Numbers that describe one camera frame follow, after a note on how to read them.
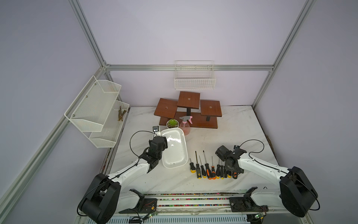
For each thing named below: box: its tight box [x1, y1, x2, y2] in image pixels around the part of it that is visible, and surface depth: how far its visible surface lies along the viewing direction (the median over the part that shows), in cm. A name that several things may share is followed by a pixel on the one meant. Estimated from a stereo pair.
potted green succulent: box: [166, 119, 180, 129], surface depth 100 cm
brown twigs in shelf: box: [117, 105, 127, 122], surface depth 100 cm
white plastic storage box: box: [161, 127, 189, 169], surface depth 92 cm
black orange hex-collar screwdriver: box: [202, 150, 213, 180], surface depth 86 cm
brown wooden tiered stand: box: [153, 91, 223, 129], surface depth 100 cm
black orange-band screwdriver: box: [211, 156, 217, 180], surface depth 85 cm
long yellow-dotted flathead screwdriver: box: [194, 150, 202, 180], surface depth 85 cm
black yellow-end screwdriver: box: [220, 165, 225, 180], surface depth 85 cm
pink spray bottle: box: [179, 115, 193, 136], surface depth 99 cm
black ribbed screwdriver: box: [215, 164, 221, 180], surface depth 86 cm
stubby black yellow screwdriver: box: [189, 157, 197, 174], surface depth 87 cm
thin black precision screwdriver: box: [198, 155, 207, 179], surface depth 86 cm
